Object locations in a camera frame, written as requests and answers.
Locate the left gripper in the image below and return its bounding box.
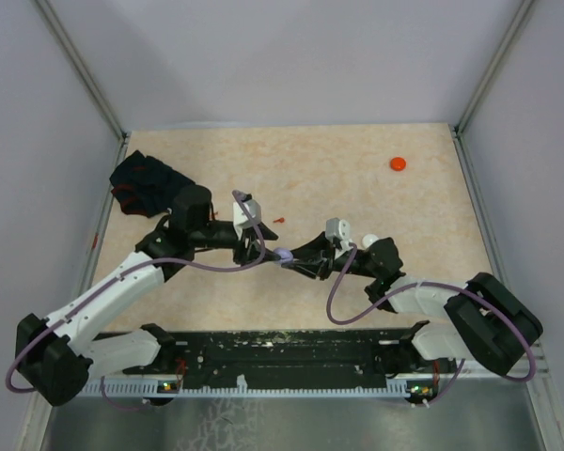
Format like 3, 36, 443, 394
191, 219, 280, 266

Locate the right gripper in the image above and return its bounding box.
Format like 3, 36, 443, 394
282, 232, 379, 281

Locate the purple earbud case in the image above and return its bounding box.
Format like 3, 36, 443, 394
273, 247, 294, 265

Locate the white earbud charging case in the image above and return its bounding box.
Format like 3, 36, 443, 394
361, 234, 380, 249

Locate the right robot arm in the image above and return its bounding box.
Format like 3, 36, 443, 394
275, 234, 543, 381

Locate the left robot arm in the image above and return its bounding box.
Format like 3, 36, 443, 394
5, 184, 278, 407

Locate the orange earbud case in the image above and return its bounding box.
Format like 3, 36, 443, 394
389, 157, 407, 172

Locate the black cloth pouch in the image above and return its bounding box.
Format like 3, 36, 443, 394
109, 150, 195, 218

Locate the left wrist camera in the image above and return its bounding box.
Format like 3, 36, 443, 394
232, 192, 261, 235

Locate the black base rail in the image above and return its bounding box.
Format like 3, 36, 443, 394
126, 329, 457, 390

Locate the white cable duct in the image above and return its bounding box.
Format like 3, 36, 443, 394
79, 376, 433, 399

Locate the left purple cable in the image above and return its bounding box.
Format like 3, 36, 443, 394
5, 189, 269, 412

